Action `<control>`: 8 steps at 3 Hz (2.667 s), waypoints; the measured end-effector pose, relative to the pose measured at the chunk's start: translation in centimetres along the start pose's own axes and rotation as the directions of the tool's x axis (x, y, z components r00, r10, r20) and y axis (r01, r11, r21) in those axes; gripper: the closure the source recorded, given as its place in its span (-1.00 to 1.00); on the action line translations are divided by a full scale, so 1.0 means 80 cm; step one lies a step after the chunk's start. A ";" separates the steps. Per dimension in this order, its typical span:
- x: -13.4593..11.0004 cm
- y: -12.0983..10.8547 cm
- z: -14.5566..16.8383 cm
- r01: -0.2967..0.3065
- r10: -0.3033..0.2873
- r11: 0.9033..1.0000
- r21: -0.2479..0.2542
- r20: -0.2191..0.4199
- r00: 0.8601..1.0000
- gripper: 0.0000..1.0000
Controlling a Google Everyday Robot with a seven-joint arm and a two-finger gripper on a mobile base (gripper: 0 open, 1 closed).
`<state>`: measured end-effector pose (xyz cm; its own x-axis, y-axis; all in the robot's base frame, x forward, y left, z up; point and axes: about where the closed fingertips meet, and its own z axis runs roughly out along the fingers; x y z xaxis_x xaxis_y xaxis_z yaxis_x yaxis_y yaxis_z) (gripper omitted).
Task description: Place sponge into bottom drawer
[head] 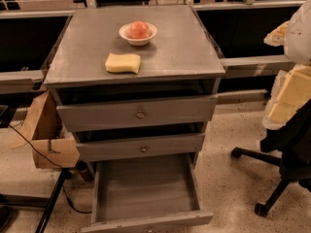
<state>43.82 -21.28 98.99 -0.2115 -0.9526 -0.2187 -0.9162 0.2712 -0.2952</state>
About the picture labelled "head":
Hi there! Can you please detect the white bowl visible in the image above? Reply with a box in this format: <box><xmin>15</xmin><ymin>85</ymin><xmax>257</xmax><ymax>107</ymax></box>
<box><xmin>119</xmin><ymin>22</ymin><xmax>157</xmax><ymax>47</ymax></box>

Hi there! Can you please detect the black office chair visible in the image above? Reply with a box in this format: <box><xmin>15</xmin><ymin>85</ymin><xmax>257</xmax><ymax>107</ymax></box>
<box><xmin>231</xmin><ymin>101</ymin><xmax>311</xmax><ymax>217</ymax></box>

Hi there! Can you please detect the grey top drawer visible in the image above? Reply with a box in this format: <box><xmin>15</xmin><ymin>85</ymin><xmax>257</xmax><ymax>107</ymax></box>
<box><xmin>57</xmin><ymin>95</ymin><xmax>218</xmax><ymax>132</ymax></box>

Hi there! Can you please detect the brown cardboard box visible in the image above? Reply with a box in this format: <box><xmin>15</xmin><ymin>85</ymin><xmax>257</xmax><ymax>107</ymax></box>
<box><xmin>12</xmin><ymin>91</ymin><xmax>80</xmax><ymax>169</ymax></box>

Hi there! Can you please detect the black stand leg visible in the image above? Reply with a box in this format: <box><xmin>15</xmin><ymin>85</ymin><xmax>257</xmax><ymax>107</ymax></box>
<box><xmin>35</xmin><ymin>168</ymin><xmax>69</xmax><ymax>233</ymax></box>

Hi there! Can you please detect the grey open bottom drawer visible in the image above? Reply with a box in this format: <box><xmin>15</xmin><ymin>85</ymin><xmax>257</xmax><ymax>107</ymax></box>
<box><xmin>82</xmin><ymin>153</ymin><xmax>213</xmax><ymax>233</ymax></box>

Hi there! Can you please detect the red apple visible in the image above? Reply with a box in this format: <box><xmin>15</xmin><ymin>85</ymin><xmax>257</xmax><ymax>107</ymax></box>
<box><xmin>129</xmin><ymin>21</ymin><xmax>150</xmax><ymax>39</ymax></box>

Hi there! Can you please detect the yellow sponge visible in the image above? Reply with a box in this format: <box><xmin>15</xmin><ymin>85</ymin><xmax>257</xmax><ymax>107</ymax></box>
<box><xmin>105</xmin><ymin>53</ymin><xmax>141</xmax><ymax>74</ymax></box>

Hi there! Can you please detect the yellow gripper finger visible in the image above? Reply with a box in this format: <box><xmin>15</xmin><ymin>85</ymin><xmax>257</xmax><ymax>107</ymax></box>
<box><xmin>262</xmin><ymin>64</ymin><xmax>311</xmax><ymax>130</ymax></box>
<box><xmin>263</xmin><ymin>21</ymin><xmax>289</xmax><ymax>47</ymax></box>

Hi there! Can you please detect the black cable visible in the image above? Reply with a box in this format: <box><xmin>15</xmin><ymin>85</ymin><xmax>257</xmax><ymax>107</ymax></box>
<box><xmin>7</xmin><ymin>123</ymin><xmax>93</xmax><ymax>216</ymax></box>

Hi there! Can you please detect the grey middle drawer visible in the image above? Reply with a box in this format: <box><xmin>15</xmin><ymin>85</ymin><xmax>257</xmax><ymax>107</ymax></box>
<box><xmin>77</xmin><ymin>133</ymin><xmax>205</xmax><ymax>162</ymax></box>

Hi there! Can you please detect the grey drawer cabinet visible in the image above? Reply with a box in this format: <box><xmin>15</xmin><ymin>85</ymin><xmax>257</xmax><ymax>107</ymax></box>
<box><xmin>45</xmin><ymin>5</ymin><xmax>225</xmax><ymax>233</ymax></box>

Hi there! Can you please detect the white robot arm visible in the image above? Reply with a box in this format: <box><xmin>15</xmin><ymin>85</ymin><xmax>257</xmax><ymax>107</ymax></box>
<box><xmin>262</xmin><ymin>0</ymin><xmax>311</xmax><ymax>130</ymax></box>

